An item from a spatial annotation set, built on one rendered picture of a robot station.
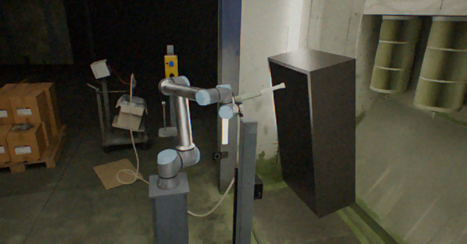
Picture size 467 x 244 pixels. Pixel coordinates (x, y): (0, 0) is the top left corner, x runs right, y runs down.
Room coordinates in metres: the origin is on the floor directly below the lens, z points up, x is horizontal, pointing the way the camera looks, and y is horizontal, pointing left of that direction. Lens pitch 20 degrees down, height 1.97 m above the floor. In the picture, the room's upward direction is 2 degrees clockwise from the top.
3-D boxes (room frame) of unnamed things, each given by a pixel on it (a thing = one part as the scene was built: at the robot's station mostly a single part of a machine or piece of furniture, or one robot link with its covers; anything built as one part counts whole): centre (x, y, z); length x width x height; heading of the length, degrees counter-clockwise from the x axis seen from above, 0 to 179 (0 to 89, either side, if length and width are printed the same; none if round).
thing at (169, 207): (2.05, 0.51, 0.32); 0.31 x 0.31 x 0.64; 15
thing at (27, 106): (3.77, 2.74, 0.69); 0.38 x 0.29 x 0.36; 17
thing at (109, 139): (4.04, 1.65, 0.64); 0.73 x 0.50 x 1.27; 107
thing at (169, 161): (2.06, 0.50, 0.83); 0.17 x 0.15 x 0.18; 131
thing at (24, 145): (3.41, 2.62, 0.32); 0.38 x 0.29 x 0.36; 22
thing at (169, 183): (2.05, 0.51, 0.69); 0.19 x 0.19 x 0.10
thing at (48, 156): (3.75, 2.87, 0.07); 1.20 x 0.80 x 0.14; 22
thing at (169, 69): (2.88, 0.63, 1.42); 0.12 x 0.06 x 0.26; 105
